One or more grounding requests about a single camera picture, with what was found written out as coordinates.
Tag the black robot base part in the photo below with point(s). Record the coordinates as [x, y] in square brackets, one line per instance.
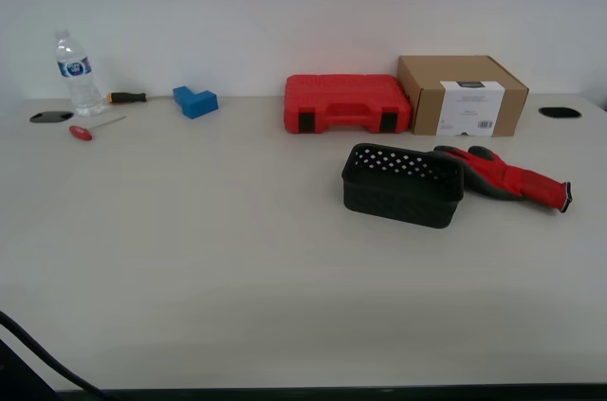
[19, 377]

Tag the clear plastic water bottle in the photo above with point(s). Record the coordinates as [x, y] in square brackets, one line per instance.
[81, 88]

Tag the blue foam block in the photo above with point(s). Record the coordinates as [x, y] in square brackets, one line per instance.
[194, 102]

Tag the red grey work glove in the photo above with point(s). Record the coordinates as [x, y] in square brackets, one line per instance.
[517, 180]

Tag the black plastic basket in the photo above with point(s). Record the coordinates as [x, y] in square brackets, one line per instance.
[403, 192]

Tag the brown cardboard box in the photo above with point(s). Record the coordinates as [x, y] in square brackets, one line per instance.
[455, 97]

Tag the red plastic tool case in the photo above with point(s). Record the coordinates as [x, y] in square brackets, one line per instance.
[346, 100]

